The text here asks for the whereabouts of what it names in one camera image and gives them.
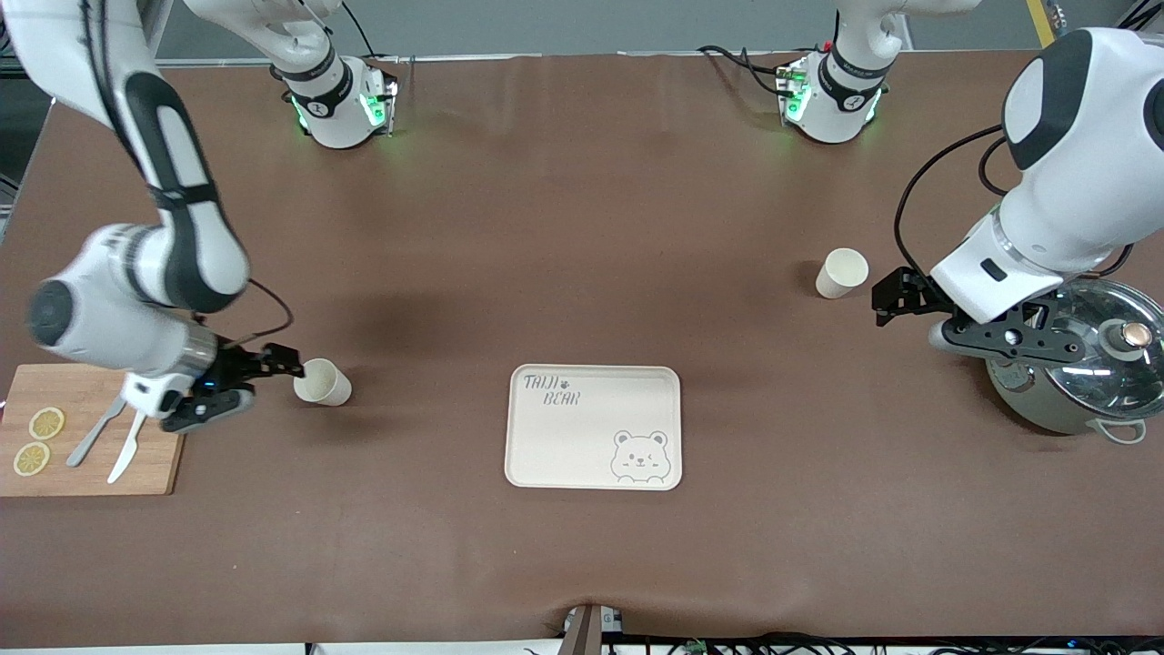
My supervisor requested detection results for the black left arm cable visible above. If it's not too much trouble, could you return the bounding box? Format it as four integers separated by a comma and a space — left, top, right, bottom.
893, 125, 1008, 274

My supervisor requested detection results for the bamboo cutting board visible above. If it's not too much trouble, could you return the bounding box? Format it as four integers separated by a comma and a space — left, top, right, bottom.
0, 364, 187, 497

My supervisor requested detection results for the glass pot lid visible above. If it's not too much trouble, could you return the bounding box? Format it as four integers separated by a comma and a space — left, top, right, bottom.
1037, 279, 1164, 419

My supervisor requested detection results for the grey plastic knife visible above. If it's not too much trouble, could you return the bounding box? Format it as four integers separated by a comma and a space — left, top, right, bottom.
66, 396, 128, 469

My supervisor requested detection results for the grey-green electric cooking pot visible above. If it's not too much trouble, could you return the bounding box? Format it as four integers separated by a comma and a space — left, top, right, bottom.
985, 346, 1164, 445

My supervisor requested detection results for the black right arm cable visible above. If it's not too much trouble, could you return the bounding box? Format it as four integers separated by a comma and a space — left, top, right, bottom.
196, 277, 296, 351

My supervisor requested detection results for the white plastic cup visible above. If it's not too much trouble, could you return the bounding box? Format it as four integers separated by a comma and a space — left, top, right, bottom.
293, 358, 353, 408
815, 247, 870, 300

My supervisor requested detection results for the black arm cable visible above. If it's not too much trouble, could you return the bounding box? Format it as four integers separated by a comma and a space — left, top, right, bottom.
893, 125, 1008, 274
196, 277, 296, 351

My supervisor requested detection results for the white plastic knife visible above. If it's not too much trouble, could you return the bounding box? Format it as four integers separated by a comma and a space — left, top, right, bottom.
107, 409, 148, 484

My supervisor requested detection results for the black base power cable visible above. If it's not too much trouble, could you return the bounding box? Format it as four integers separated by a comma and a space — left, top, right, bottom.
697, 44, 794, 97

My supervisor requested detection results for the cream bear print tray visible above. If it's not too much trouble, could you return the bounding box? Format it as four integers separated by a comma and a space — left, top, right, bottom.
505, 365, 682, 491

